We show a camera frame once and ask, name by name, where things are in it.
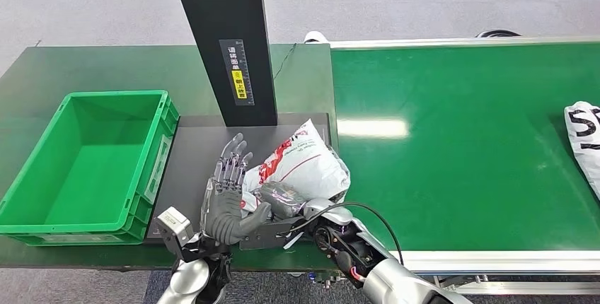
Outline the black scanner column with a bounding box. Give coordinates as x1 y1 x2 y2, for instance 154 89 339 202
168 0 279 128

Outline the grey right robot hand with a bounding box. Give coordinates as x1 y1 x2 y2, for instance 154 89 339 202
254 180 309 221

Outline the thin black table cable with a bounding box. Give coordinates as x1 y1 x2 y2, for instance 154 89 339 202
272 42 298 82

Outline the black and yellow column label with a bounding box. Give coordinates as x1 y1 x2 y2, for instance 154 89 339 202
219 38 256 107

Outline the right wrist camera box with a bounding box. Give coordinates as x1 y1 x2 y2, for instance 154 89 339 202
238 216 306 252

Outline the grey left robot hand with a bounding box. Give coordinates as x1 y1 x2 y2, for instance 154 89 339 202
200 133 273 246

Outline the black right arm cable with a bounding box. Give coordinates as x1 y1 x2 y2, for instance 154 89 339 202
280 201 405 267

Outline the white plastic courier bag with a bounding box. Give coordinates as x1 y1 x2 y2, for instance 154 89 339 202
240 119 352 215
563 101 600 201

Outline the green conveyor belt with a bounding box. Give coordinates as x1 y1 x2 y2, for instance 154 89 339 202
330 42 600 252

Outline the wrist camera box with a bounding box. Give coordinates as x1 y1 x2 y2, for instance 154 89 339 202
238 216 306 252
155 206 195 257

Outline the black object behind conveyor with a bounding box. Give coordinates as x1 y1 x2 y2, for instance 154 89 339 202
474 29 523 39

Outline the green plastic crate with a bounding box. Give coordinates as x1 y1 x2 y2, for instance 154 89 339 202
0 89 180 247

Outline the black scanner base plate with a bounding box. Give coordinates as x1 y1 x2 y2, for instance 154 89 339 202
144 112 333 247

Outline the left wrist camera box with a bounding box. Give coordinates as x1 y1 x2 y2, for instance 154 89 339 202
155 206 195 257

